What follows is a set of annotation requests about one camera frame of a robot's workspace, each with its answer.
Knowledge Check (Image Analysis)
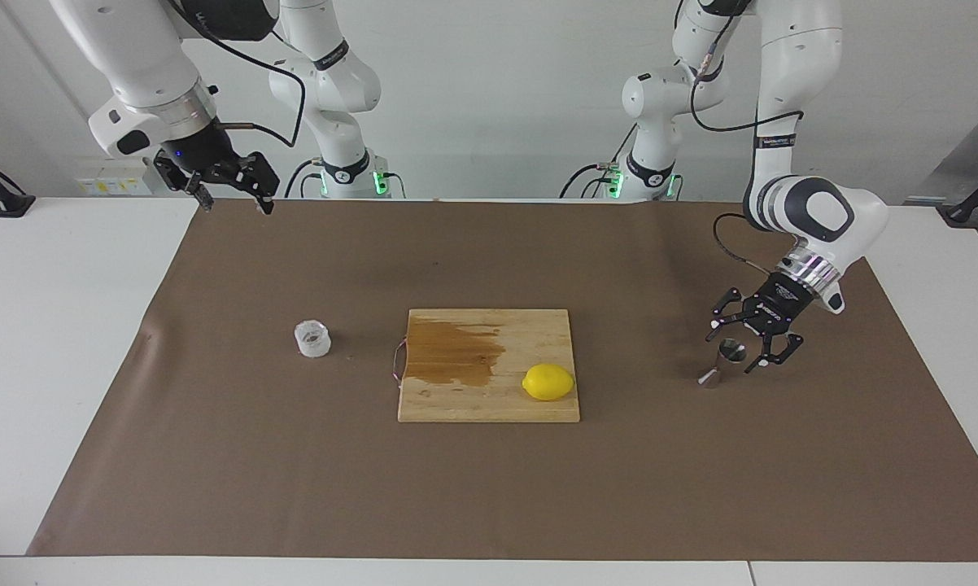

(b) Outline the wooden cutting board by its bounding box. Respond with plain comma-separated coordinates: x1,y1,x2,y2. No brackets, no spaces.
393,308,581,424

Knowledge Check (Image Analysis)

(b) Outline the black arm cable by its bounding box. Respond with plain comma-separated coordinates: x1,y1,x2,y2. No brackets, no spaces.
688,0,805,275
172,0,307,149

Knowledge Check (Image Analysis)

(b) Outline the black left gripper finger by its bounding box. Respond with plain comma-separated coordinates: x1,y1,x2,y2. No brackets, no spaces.
706,287,746,341
745,332,805,375

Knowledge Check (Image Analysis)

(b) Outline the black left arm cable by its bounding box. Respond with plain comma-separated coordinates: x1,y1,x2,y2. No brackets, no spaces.
688,0,805,275

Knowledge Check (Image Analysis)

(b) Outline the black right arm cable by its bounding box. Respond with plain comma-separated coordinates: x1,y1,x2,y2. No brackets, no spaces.
172,0,307,149

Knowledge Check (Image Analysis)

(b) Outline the clear plastic cup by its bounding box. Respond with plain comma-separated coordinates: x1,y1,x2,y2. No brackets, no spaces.
294,319,332,359

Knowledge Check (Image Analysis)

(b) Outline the black base cable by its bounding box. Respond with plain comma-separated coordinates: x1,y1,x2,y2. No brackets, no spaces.
284,159,327,199
560,146,636,199

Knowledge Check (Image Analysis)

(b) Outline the white wall socket box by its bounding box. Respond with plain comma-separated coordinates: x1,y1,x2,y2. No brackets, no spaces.
76,157,160,196

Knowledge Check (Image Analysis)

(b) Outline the steel double jigger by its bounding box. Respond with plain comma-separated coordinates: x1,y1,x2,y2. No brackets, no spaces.
697,338,748,389

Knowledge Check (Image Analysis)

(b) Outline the yellow lemon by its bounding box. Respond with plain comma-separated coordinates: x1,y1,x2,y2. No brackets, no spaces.
522,363,576,402

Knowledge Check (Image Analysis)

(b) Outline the black clamp stand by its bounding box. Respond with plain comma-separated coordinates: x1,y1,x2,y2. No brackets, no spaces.
0,151,36,218
941,161,978,227

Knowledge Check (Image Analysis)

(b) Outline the brown table mat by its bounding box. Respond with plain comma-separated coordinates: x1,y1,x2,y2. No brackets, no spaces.
27,198,978,562

